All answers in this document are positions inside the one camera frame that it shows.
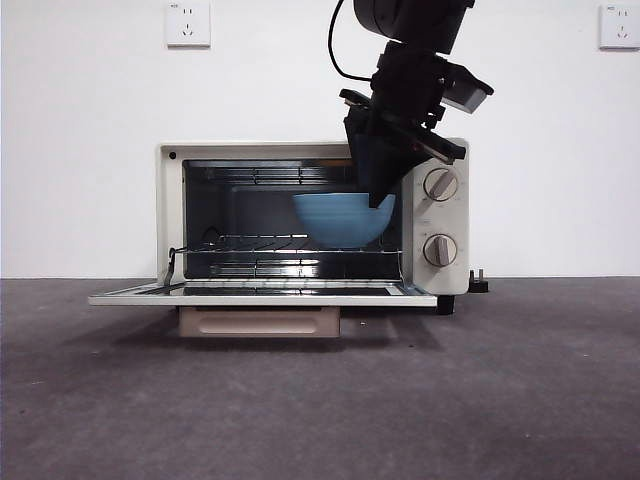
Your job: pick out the blue ribbed bowl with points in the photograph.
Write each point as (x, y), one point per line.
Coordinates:
(335, 220)

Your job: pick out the oven knob with upright pointer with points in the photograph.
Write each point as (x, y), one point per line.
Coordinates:
(440, 250)

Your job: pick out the oven knob with slanted pointer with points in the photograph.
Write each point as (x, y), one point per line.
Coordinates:
(441, 185)

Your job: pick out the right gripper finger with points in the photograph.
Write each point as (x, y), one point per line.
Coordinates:
(359, 150)
(387, 170)

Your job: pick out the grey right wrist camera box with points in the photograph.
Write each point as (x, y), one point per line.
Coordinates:
(470, 92)

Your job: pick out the black power plug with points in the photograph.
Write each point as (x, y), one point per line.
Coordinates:
(478, 285)

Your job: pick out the white wall socket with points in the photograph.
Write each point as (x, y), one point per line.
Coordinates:
(188, 25)
(621, 27)

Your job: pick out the white Toshiba toaster oven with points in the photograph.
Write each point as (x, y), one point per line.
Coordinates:
(170, 210)

